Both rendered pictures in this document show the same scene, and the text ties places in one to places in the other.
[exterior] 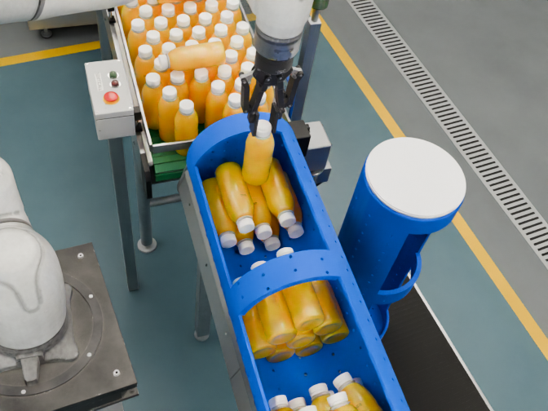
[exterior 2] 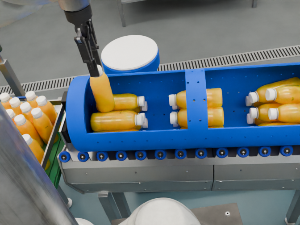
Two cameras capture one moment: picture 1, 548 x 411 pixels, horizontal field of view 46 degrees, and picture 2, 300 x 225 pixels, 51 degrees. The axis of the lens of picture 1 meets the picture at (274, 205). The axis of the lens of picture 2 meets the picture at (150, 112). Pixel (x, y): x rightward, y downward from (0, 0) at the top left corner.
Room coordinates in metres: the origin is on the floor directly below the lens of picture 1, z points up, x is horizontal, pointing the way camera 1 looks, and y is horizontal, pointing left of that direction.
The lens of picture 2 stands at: (0.36, 0.65, 1.93)
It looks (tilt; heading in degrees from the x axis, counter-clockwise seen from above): 46 degrees down; 307
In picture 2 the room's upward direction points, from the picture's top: 10 degrees counter-clockwise
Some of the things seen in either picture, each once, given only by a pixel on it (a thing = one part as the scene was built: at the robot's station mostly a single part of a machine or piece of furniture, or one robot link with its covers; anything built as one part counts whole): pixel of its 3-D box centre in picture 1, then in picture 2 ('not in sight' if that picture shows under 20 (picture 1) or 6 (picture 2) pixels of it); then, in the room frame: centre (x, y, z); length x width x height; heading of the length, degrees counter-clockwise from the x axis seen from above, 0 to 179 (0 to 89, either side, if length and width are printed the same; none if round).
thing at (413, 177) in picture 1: (415, 176); (129, 52); (1.17, -0.36, 1.03); 0.28 x 0.28 x 0.01
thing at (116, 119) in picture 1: (109, 99); not in sight; (1.21, 0.50, 1.05); 0.20 x 0.10 x 0.10; 26
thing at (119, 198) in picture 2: not in sight; (119, 197); (1.12, 0.05, 0.31); 0.06 x 0.06 x 0.63; 26
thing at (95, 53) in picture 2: (273, 118); (95, 59); (0.99, 0.04, 1.32); 0.03 x 0.01 x 0.07; 26
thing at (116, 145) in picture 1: (124, 214); not in sight; (1.21, 0.50, 0.50); 0.04 x 0.04 x 1.00; 26
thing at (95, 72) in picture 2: (254, 121); (92, 67); (0.97, 0.08, 1.32); 0.03 x 0.01 x 0.07; 26
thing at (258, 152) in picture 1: (258, 154); (102, 90); (0.99, 0.06, 1.20); 0.07 x 0.07 x 0.17
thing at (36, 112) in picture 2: (235, 99); (36, 112); (1.28, 0.16, 1.07); 0.04 x 0.04 x 0.02
